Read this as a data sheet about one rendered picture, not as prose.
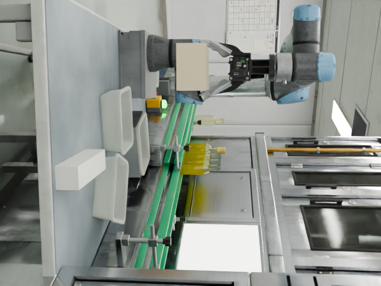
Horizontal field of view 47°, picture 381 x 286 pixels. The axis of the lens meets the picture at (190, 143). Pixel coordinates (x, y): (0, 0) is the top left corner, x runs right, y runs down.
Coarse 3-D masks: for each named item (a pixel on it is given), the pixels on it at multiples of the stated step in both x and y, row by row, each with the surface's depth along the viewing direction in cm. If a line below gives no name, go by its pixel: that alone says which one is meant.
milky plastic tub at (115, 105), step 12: (108, 96) 148; (120, 96) 146; (108, 108) 148; (120, 108) 147; (108, 120) 149; (120, 120) 148; (132, 120) 165; (108, 132) 151; (120, 132) 149; (132, 132) 165; (108, 144) 152; (120, 144) 150; (132, 144) 165
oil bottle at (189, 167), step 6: (186, 162) 206; (192, 162) 206; (198, 162) 205; (204, 162) 205; (186, 168) 205; (192, 168) 205; (198, 168) 204; (204, 168) 204; (186, 174) 207; (192, 174) 206; (198, 174) 206; (204, 174) 206
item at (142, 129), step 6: (144, 114) 179; (144, 120) 184; (138, 126) 169; (144, 126) 185; (138, 132) 168; (144, 132) 186; (138, 138) 169; (144, 138) 187; (138, 144) 171; (144, 144) 188; (138, 150) 173; (144, 150) 190; (138, 156) 174; (144, 156) 190; (144, 162) 186; (144, 168) 182; (144, 174) 179
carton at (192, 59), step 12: (180, 48) 113; (192, 48) 112; (204, 48) 112; (180, 60) 113; (192, 60) 113; (204, 60) 112; (180, 72) 113; (192, 72) 113; (204, 72) 113; (180, 84) 114; (192, 84) 113; (204, 84) 113
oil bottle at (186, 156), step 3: (186, 156) 212; (189, 156) 212; (192, 156) 212; (195, 156) 212; (198, 156) 212; (201, 156) 212; (204, 156) 211; (207, 156) 212; (207, 159) 209; (210, 159) 211; (210, 162) 211
